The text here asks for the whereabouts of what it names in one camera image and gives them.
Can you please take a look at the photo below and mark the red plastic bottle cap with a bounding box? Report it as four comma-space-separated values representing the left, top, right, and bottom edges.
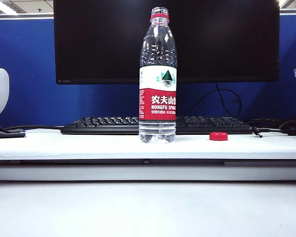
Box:
209, 132, 228, 141

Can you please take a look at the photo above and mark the clear water bottle red label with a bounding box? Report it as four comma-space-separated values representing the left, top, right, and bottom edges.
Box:
138, 6, 178, 144

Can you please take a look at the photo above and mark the black ASUS monitor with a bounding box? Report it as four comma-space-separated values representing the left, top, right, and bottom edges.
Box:
53, 0, 280, 86

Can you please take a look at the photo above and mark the black Logitech keyboard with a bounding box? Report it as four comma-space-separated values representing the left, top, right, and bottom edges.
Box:
61, 116, 253, 135

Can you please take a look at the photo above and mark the black flat pad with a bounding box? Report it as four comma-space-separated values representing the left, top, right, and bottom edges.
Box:
0, 122, 26, 139

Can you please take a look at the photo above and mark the ceiling light panel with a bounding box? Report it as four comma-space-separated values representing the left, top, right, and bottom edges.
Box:
0, 1, 18, 15

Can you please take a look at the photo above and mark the thick black power cable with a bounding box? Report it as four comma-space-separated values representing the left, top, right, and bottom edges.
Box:
244, 115, 296, 130

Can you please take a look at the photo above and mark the thin black monitor cable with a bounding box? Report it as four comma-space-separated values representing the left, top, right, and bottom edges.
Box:
185, 82, 242, 119

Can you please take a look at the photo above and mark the black barrel plug cable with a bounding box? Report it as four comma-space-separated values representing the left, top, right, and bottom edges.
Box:
251, 125, 287, 138

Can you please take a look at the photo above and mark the grey table edge rail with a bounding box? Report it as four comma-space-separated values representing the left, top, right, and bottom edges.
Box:
0, 158, 296, 167

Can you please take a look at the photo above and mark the thin black keyboard cable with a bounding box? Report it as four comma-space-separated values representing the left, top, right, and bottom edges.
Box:
4, 125, 63, 131

